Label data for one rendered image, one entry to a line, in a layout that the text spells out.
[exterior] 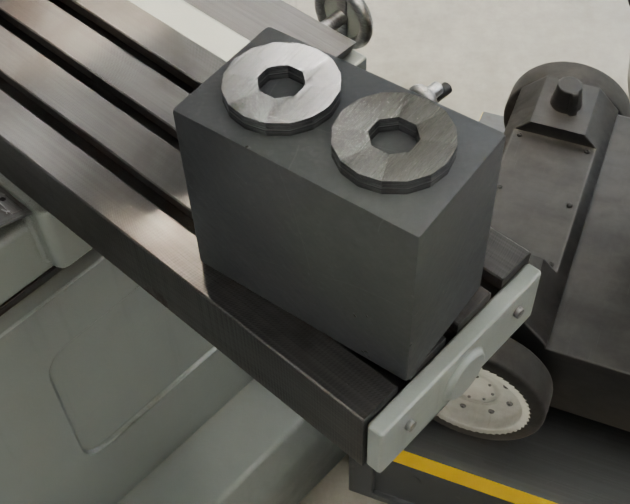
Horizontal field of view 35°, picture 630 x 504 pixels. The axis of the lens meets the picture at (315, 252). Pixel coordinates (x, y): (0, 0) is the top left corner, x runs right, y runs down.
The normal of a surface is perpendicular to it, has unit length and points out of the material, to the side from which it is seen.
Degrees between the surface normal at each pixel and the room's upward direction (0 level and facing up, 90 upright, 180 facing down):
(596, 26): 0
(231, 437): 0
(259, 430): 0
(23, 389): 90
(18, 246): 90
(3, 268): 90
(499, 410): 90
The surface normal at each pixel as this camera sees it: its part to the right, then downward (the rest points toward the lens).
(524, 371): 0.52, -0.31
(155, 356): 0.73, 0.52
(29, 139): -0.03, -0.62
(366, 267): -0.58, 0.65
